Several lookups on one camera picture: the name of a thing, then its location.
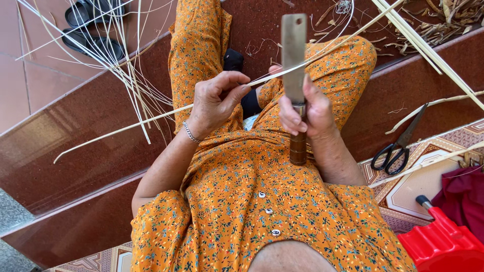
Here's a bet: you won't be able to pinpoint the person's right hand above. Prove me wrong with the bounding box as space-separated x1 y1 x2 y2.
268 65 339 143

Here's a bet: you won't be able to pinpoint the person's left hand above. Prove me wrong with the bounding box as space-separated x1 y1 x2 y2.
185 71 252 141

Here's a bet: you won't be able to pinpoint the long pale bamboo strip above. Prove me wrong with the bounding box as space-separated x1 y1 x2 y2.
53 0 404 165

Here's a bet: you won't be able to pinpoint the wood-handled steel knife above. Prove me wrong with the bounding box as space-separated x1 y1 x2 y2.
280 14 308 167

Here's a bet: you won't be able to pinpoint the black sock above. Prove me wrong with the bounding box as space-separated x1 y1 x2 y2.
240 88 264 120
223 48 245 73

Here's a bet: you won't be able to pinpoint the black scissors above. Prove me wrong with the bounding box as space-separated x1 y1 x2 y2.
370 102 430 176

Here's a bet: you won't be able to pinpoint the bundle of thin bamboo slivers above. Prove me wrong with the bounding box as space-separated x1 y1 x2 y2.
14 0 179 146

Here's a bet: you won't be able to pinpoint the tangle of white fibre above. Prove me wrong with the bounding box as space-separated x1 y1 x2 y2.
334 0 353 15

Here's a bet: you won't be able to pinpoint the straight bamboo strip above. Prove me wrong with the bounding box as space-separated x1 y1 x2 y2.
368 141 484 189

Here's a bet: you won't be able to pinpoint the bundle of thick bamboo splits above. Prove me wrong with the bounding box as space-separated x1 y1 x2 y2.
370 0 484 112

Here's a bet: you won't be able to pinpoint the orange floral outfit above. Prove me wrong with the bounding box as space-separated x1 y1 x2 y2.
130 0 417 272

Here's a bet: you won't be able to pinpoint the curved bamboo strip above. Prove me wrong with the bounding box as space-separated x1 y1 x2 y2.
384 90 484 136

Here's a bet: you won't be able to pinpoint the black sandal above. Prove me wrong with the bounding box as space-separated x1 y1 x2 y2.
65 0 126 29
61 28 126 63

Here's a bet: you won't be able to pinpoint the pile of dry bamboo shavings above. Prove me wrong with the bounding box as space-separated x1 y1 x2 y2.
385 0 484 57

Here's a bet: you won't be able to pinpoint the dark red cloth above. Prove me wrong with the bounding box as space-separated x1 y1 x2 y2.
431 165 484 243

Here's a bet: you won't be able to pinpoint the silver chain bracelet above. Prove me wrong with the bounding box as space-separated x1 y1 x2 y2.
182 120 203 144

